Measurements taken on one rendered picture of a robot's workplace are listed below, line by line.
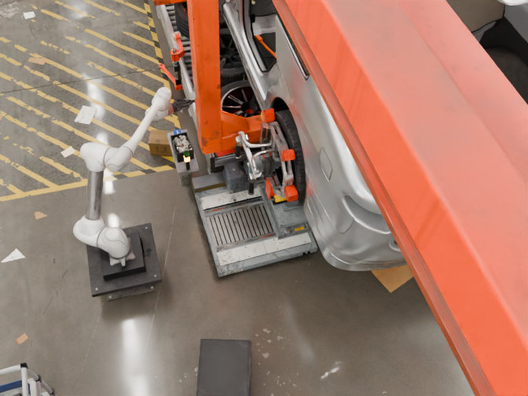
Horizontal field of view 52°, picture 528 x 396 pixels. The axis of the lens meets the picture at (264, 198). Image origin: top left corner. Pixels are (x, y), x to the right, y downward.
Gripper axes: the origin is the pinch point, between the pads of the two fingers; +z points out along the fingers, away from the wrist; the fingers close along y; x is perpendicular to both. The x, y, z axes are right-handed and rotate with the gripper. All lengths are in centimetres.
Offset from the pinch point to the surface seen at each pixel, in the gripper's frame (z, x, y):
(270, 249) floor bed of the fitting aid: 14, -31, 128
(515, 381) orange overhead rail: -213, 288, 150
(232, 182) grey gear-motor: 13, -26, 66
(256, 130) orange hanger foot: 34, 7, 42
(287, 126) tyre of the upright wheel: 8, 64, 63
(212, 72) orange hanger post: -15, 55, 7
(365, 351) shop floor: 14, 3, 229
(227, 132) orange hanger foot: 14.2, 0.2, 32.9
